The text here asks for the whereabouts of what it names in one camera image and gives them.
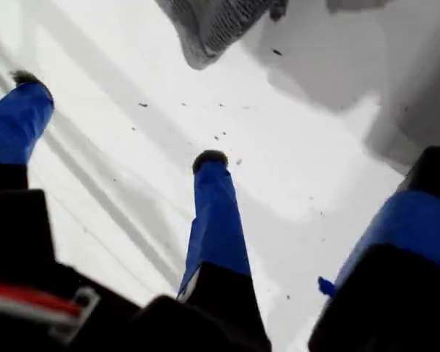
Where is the grey white-striped towel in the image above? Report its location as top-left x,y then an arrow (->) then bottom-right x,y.
153,0 -> 289,71

